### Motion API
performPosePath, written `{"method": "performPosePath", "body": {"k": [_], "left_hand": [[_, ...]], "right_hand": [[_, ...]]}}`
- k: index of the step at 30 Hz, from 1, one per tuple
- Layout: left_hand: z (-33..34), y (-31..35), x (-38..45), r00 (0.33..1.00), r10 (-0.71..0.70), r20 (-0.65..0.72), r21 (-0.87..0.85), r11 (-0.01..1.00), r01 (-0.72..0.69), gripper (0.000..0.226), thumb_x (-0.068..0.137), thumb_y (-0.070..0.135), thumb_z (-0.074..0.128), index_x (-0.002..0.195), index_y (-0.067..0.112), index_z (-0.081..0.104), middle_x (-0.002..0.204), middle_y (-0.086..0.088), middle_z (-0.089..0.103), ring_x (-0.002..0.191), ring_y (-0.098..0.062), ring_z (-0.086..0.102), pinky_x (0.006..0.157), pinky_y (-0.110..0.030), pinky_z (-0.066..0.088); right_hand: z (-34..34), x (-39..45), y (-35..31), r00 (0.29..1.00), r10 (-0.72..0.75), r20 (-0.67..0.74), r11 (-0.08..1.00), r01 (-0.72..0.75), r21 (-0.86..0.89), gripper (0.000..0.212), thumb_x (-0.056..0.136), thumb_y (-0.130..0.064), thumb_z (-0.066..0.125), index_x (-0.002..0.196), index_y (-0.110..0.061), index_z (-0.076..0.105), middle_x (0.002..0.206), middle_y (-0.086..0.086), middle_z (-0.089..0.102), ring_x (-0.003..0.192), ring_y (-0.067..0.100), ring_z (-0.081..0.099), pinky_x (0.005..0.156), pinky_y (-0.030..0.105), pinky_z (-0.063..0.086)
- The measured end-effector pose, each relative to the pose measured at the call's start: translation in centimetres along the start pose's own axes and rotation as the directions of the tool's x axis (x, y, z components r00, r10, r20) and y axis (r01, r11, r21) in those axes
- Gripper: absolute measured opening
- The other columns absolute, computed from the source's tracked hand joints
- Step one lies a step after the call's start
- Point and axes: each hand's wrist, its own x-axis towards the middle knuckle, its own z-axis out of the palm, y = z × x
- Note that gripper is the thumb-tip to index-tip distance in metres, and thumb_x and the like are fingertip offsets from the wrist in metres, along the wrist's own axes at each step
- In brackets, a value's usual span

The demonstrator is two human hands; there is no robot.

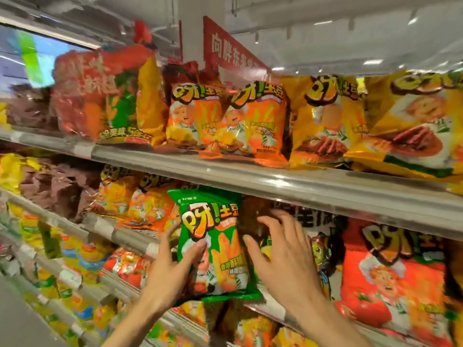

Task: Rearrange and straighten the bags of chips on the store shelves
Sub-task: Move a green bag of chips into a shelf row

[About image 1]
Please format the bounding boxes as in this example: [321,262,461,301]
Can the person's left hand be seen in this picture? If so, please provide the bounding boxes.
[143,222,208,317]

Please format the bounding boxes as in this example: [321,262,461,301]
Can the person's right hand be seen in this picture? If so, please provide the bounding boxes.
[243,209,326,315]

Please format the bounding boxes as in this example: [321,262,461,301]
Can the green potato stick bag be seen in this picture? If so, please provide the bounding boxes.
[168,187,261,304]

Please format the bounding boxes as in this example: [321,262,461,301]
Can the grey metal store shelf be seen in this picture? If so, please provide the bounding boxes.
[0,124,463,347]

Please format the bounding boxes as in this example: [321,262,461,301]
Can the yellow chef-print chips bag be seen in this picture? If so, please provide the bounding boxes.
[92,165,137,218]

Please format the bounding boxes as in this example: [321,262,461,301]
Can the orange chip bags group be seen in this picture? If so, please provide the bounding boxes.
[121,80,291,347]

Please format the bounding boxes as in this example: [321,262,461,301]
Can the shelf snack bags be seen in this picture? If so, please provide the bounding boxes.
[273,69,463,347]

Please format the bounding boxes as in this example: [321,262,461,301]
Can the brown snack bags group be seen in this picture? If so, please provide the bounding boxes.
[5,84,104,224]

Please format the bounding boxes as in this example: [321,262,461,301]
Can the white price label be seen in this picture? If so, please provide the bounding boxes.
[72,142,95,160]
[90,214,116,240]

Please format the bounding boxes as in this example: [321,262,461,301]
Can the large yellow blue snack bag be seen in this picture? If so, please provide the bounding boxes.
[59,233,115,273]

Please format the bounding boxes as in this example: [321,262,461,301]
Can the red hanging banner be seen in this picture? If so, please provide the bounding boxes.
[203,16,270,80]

